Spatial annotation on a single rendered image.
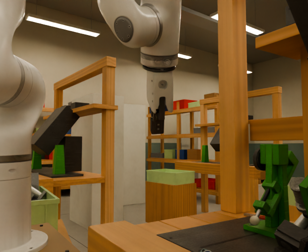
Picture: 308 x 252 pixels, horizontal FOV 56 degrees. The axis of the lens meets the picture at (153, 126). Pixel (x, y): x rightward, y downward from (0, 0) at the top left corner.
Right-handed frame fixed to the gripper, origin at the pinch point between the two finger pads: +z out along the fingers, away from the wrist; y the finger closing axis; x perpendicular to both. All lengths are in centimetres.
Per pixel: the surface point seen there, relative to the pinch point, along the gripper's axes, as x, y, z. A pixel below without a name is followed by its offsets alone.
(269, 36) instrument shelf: -43, 27, -16
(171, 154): -144, 512, 350
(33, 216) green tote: 41, 23, 47
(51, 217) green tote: 35, 24, 49
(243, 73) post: -49, 51, 4
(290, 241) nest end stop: -23.5, -26.9, 15.0
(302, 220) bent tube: -28.5, -23.1, 13.7
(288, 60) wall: -696, 923, 243
